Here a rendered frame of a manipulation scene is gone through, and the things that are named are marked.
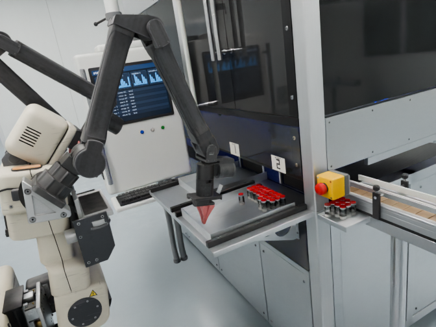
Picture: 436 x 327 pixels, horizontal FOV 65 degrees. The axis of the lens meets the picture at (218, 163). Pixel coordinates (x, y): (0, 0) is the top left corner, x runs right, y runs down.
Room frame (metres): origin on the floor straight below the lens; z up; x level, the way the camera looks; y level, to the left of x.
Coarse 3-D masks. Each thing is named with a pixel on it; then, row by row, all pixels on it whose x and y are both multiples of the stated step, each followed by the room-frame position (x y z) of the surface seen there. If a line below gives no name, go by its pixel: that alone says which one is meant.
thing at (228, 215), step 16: (240, 192) 1.31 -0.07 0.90; (192, 208) 1.22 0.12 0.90; (224, 208) 1.22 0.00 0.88; (240, 208) 1.20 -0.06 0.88; (256, 208) 1.18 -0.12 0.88; (288, 208) 1.10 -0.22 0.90; (192, 224) 1.12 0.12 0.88; (208, 224) 1.10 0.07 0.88; (224, 224) 1.08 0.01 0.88; (240, 224) 1.02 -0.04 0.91
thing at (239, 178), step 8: (240, 168) 1.67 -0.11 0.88; (184, 176) 1.58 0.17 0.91; (192, 176) 1.59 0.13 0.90; (232, 176) 1.56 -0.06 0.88; (240, 176) 1.55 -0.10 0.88; (248, 176) 1.53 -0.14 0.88; (256, 176) 1.45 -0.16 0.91; (264, 176) 1.47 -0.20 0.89; (184, 184) 1.49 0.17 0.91; (192, 184) 1.54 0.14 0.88; (216, 184) 1.49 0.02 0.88; (224, 184) 1.48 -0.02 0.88; (232, 184) 1.40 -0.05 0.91; (192, 192) 1.41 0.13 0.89
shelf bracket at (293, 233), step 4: (296, 224) 1.17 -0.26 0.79; (292, 228) 1.17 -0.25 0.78; (296, 228) 1.17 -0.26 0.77; (288, 232) 1.16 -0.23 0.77; (292, 232) 1.17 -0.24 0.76; (296, 232) 1.17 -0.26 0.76; (268, 236) 1.12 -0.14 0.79; (272, 236) 1.13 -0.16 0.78; (276, 236) 1.14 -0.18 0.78; (280, 236) 1.15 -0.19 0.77; (284, 236) 1.15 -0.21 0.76; (288, 236) 1.16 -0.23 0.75; (292, 236) 1.16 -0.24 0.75; (296, 236) 1.17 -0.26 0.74; (256, 240) 1.10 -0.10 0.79; (260, 240) 1.10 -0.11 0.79; (264, 240) 1.11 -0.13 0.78; (268, 240) 1.12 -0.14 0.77; (272, 240) 1.13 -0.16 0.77; (276, 240) 1.13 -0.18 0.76
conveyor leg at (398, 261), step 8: (384, 232) 0.97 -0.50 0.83; (392, 240) 0.96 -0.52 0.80; (400, 240) 0.94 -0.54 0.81; (392, 248) 0.96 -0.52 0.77; (400, 248) 0.94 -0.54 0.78; (392, 256) 0.96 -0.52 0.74; (400, 256) 0.94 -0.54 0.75; (392, 264) 0.96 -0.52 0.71; (400, 264) 0.94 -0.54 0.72; (392, 272) 0.96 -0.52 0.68; (400, 272) 0.94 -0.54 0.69; (392, 280) 0.96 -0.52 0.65; (400, 280) 0.94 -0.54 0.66; (392, 288) 0.96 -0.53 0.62; (400, 288) 0.94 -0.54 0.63; (392, 296) 0.96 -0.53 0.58; (400, 296) 0.94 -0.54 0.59; (392, 304) 0.96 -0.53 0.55; (400, 304) 0.94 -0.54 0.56; (392, 312) 0.96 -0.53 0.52; (400, 312) 0.94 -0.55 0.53; (392, 320) 0.96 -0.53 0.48; (400, 320) 0.94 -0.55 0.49
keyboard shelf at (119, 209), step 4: (136, 188) 1.84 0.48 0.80; (128, 192) 1.79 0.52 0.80; (116, 196) 1.74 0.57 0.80; (112, 200) 1.69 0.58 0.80; (116, 200) 1.68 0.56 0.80; (144, 200) 1.62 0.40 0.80; (148, 200) 1.62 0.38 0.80; (152, 200) 1.63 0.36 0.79; (116, 204) 1.62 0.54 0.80; (128, 204) 1.60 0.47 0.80; (132, 204) 1.59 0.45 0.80; (136, 204) 1.60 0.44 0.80; (140, 204) 1.60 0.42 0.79; (144, 204) 1.61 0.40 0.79; (116, 208) 1.58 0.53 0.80; (120, 208) 1.57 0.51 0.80; (124, 208) 1.57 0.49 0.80; (128, 208) 1.58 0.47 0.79
